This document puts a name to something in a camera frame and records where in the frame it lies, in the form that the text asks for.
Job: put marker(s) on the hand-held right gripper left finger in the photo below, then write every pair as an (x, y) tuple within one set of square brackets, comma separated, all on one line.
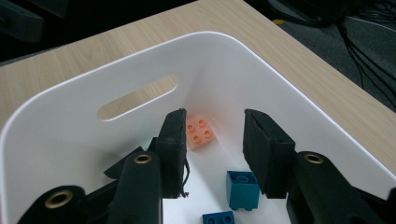
[(172, 155)]

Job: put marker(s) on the pink toy brick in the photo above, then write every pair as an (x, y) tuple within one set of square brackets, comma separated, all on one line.
[(200, 133)]

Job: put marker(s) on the dark blue toy brick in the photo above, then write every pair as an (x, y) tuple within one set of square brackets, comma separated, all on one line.
[(219, 218)]

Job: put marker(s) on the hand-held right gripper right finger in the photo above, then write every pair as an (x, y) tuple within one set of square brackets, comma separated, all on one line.
[(269, 155)]

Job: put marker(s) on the white plastic bin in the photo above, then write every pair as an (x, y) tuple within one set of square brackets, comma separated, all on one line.
[(249, 77)]

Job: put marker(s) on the blue sloped toy brick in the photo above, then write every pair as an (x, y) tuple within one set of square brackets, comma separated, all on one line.
[(241, 193)]

